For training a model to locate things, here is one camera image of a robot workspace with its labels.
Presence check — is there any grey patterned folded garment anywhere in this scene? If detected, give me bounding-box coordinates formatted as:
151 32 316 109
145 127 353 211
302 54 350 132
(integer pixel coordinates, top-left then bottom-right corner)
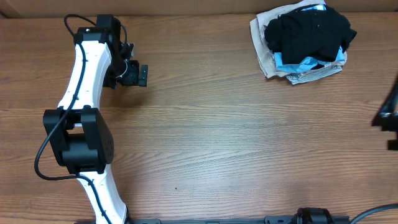
285 60 346 85

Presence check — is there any beige folded garment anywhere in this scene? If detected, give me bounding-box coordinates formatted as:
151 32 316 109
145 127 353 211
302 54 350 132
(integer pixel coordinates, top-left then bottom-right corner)
250 0 325 78

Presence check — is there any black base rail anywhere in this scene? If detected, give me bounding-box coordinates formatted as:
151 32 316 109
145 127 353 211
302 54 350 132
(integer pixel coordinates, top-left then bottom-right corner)
74 215 352 224

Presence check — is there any black t-shirt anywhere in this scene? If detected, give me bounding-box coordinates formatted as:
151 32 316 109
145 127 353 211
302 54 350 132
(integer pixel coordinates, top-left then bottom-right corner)
264 4 357 64

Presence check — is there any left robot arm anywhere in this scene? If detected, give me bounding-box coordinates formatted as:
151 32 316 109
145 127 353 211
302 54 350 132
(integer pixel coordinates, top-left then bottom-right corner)
34 14 148 223

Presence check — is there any light blue printed t-shirt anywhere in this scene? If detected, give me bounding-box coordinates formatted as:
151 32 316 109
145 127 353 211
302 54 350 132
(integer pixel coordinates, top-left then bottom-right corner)
274 4 346 73

